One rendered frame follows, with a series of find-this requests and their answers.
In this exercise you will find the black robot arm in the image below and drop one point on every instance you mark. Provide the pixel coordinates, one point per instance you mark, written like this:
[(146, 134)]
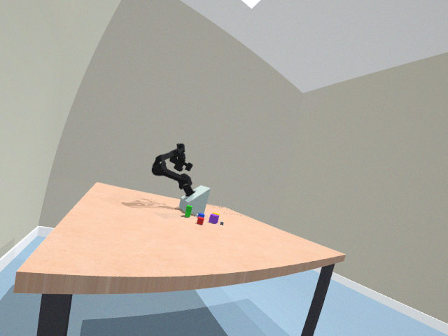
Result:
[(160, 169)]

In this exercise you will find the purple block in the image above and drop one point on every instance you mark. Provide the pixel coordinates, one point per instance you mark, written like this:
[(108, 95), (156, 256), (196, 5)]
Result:
[(213, 218)]

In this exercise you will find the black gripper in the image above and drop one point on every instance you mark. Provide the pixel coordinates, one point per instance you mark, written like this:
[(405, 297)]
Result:
[(189, 165)]

